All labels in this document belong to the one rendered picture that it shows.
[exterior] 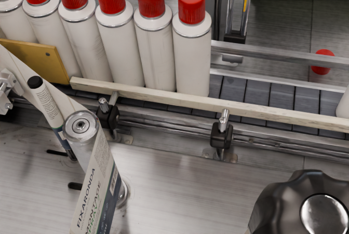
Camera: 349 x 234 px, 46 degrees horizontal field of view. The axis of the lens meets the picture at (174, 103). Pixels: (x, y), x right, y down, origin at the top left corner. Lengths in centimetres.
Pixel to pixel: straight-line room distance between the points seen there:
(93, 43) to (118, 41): 5
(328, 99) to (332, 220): 43
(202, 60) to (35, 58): 25
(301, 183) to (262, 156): 40
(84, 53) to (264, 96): 28
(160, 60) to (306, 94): 24
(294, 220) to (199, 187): 33
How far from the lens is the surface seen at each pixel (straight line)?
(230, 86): 68
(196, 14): 51
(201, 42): 54
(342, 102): 64
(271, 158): 67
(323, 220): 27
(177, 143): 68
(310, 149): 66
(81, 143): 43
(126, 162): 61
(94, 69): 64
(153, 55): 57
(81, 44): 60
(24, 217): 62
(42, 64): 66
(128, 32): 57
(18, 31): 64
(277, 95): 67
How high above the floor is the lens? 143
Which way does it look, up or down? 56 degrees down
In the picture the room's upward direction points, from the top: 5 degrees counter-clockwise
